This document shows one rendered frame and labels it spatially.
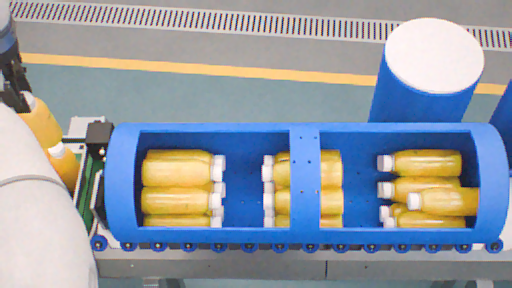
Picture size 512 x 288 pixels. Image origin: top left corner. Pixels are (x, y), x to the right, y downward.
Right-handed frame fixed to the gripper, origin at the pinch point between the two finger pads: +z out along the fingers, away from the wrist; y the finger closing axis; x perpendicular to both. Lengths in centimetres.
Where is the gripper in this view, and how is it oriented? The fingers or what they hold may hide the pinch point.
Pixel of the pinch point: (20, 94)
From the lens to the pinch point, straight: 131.7
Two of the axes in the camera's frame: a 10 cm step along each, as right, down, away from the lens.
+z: -1.1, 4.2, 9.0
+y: -1.2, -9.1, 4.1
